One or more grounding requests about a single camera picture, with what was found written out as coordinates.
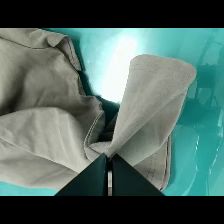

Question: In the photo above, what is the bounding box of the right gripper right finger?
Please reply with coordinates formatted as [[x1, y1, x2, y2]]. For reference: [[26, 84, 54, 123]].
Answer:
[[111, 152, 165, 197]]

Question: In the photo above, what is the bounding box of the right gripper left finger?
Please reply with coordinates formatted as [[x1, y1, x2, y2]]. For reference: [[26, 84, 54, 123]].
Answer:
[[54, 153, 109, 197]]

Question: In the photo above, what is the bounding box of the brown shirt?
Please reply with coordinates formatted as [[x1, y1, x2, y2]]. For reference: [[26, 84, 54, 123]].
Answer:
[[0, 28, 198, 197]]

